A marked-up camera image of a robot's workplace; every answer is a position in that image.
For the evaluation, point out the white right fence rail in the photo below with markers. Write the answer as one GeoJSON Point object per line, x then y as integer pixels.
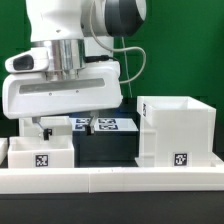
{"type": "Point", "coordinates": [217, 162]}

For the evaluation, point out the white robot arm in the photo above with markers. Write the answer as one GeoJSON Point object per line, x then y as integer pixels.
{"type": "Point", "coordinates": [63, 71]}

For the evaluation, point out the white drawer box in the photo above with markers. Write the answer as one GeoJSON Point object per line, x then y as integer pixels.
{"type": "Point", "coordinates": [60, 125]}
{"type": "Point", "coordinates": [34, 152]}

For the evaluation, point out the marker sheet on table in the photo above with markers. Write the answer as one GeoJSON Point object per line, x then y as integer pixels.
{"type": "Point", "coordinates": [105, 124]}

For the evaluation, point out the white drawer cabinet frame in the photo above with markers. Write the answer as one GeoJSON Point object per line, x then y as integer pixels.
{"type": "Point", "coordinates": [175, 131]}

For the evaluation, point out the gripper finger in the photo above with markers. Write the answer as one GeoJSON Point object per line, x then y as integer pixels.
{"type": "Point", "coordinates": [46, 131]}
{"type": "Point", "coordinates": [90, 126]}

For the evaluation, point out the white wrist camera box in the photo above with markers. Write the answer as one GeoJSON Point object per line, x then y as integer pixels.
{"type": "Point", "coordinates": [36, 59]}

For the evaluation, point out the white front drawer box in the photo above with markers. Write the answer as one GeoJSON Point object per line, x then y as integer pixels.
{"type": "Point", "coordinates": [34, 152]}

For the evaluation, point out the white front fence rail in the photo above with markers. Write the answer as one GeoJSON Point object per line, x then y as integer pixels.
{"type": "Point", "coordinates": [97, 180]}

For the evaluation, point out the white fence rail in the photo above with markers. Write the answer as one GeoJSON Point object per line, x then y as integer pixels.
{"type": "Point", "coordinates": [97, 180]}
{"type": "Point", "coordinates": [217, 162]}

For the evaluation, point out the white rear drawer box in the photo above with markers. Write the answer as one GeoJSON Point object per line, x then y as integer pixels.
{"type": "Point", "coordinates": [60, 125]}

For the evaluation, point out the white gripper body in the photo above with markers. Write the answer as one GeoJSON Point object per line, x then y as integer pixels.
{"type": "Point", "coordinates": [31, 95]}

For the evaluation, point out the white left fence piece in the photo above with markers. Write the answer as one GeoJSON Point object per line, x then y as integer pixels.
{"type": "Point", "coordinates": [3, 149]}

